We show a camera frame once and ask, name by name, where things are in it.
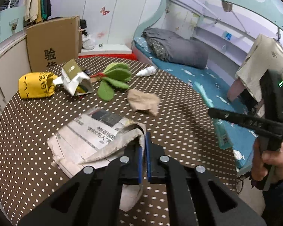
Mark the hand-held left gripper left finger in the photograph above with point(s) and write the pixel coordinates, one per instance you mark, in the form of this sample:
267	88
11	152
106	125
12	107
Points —
140	164

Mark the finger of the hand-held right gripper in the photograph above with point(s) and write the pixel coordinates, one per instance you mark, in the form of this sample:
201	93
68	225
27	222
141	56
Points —
235	119

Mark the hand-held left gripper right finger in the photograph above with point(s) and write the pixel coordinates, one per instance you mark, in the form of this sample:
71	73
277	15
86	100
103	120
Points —
148	160

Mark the grey rag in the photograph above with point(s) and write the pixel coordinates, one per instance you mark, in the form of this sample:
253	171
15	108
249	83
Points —
129	134

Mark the person's right forearm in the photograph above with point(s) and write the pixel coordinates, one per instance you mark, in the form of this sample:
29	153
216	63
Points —
280	202

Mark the person's right hand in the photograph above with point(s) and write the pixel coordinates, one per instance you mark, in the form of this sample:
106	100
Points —
271	159

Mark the pink hanging pants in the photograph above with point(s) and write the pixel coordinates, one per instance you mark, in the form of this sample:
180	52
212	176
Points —
235	89

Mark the beige hanging sweater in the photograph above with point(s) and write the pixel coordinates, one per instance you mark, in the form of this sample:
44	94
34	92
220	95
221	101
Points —
252	75

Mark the brown polka dot table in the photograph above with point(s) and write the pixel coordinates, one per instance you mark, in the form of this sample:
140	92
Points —
179	127

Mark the tan crumpled cloth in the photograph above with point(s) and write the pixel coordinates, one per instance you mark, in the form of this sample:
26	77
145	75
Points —
141	100

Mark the crumpled newspaper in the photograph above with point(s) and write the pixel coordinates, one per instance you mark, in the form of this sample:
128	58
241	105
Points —
85	131

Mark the lilac bed shelf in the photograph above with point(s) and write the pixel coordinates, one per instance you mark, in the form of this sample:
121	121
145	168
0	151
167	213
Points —
214	51

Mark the blue fish-print bed sheet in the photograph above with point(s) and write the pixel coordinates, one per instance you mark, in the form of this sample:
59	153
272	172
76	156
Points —
179	73

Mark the small blue box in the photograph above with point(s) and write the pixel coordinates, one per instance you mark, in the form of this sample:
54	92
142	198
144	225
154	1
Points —
227	36

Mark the small white bottle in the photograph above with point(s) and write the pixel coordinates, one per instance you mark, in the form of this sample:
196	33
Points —
147	71

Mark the grey duvet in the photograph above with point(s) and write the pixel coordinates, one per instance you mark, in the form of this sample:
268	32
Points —
179	47

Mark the green felt leaf toy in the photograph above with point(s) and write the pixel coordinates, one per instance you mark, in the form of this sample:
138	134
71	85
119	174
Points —
115	74

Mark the red bench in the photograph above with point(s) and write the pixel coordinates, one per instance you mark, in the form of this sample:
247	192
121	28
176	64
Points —
132	56

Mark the small beige hanging cloth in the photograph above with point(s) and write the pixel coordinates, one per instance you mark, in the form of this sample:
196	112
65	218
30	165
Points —
226	6

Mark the olive and white carton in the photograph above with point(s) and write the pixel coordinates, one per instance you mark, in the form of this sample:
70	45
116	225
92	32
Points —
72	75

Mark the light blue checked pillow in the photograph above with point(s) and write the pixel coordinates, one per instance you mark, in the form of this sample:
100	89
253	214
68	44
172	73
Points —
141	46

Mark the white board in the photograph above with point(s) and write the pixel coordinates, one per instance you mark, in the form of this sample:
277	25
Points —
113	49

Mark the white plastic bag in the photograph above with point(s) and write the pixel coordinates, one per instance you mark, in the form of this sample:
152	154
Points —
88	42

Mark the yellow printed bag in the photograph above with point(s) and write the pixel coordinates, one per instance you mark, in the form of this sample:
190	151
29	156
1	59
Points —
35	84

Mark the faded pink butterfly sticker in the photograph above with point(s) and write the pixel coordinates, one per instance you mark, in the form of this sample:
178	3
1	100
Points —
100	34

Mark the white wardrobe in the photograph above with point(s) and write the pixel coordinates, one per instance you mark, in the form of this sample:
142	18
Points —
118	16

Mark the black clothing pile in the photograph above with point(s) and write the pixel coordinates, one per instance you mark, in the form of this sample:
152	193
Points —
83	23

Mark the large cardboard box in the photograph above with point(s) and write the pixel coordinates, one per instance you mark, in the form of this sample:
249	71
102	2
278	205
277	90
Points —
54	40

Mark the white curved cabinet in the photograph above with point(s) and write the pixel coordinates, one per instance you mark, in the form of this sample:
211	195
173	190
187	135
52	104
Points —
11	61

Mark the black hanging coat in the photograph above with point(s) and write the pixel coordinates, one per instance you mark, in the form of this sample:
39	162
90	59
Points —
49	2

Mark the green hanging shirt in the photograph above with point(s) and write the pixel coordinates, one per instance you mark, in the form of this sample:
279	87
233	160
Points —
44	0

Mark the cream hanging jacket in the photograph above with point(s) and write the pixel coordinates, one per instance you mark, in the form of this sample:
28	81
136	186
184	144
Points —
31	2

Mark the folded jeans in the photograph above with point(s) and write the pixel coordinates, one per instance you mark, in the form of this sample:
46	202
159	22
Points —
13	2

